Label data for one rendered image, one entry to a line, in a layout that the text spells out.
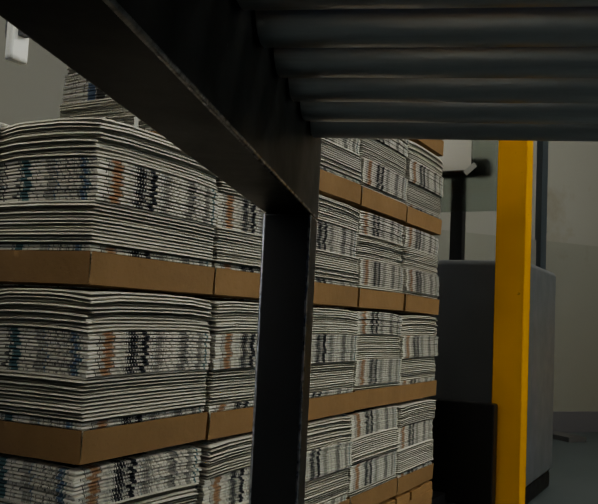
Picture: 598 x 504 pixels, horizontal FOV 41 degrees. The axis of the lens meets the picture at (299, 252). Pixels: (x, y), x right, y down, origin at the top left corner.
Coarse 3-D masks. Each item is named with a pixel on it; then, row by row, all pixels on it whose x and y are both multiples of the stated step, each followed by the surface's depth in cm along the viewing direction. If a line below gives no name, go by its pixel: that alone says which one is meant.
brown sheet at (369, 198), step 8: (368, 192) 185; (376, 192) 189; (360, 200) 182; (368, 200) 185; (376, 200) 189; (384, 200) 193; (392, 200) 198; (376, 208) 189; (384, 208) 194; (392, 208) 198; (400, 208) 203; (392, 216) 198; (400, 216) 203
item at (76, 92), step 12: (72, 72) 149; (72, 84) 148; (84, 84) 147; (72, 96) 148; (84, 96) 146; (96, 96) 145; (108, 96) 144; (60, 108) 148; (72, 108) 147; (84, 108) 145; (96, 108) 144; (108, 108) 143; (120, 108) 141; (120, 120) 141
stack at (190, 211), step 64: (0, 128) 114; (64, 128) 108; (128, 128) 110; (0, 192) 113; (64, 192) 107; (128, 192) 110; (192, 192) 123; (192, 256) 123; (256, 256) 141; (320, 256) 164; (384, 256) 196; (0, 320) 110; (64, 320) 105; (128, 320) 110; (192, 320) 124; (256, 320) 140; (320, 320) 163; (384, 320) 195; (0, 384) 109; (64, 384) 104; (128, 384) 110; (192, 384) 124; (320, 384) 164; (384, 384) 195; (192, 448) 125; (320, 448) 163; (384, 448) 193
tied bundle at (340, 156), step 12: (324, 144) 166; (336, 144) 171; (348, 144) 177; (324, 156) 166; (336, 156) 171; (348, 156) 176; (360, 156) 181; (324, 168) 166; (336, 168) 171; (348, 168) 176; (360, 168) 181; (360, 180) 181; (324, 192) 166; (348, 204) 179
